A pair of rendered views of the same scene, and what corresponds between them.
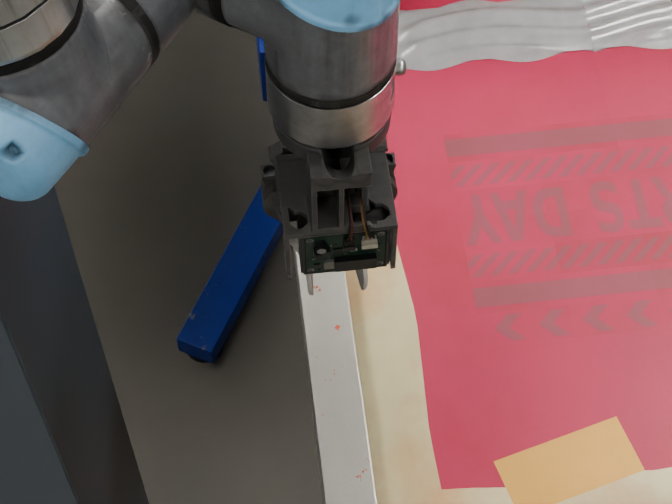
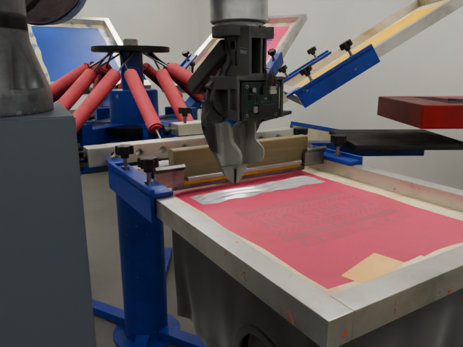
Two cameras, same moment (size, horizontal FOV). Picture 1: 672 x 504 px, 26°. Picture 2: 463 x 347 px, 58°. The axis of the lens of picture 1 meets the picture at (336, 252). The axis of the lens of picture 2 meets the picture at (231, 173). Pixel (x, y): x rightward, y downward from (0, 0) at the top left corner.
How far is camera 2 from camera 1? 79 cm
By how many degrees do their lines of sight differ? 48
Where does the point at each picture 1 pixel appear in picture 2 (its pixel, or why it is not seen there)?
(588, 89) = (275, 197)
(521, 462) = (353, 272)
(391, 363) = not seen: hidden behind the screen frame
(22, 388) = (81, 254)
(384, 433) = not seen: hidden behind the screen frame
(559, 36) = (255, 189)
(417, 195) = (235, 224)
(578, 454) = (373, 264)
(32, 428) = (82, 312)
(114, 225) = not seen: outside the picture
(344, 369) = (251, 250)
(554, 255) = (303, 226)
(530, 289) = (303, 233)
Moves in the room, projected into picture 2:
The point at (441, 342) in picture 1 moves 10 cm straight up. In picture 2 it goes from (282, 252) to (283, 193)
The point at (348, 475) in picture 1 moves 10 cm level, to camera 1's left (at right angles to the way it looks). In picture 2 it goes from (284, 277) to (211, 295)
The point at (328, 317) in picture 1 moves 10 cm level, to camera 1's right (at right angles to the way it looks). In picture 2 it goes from (229, 241) to (286, 230)
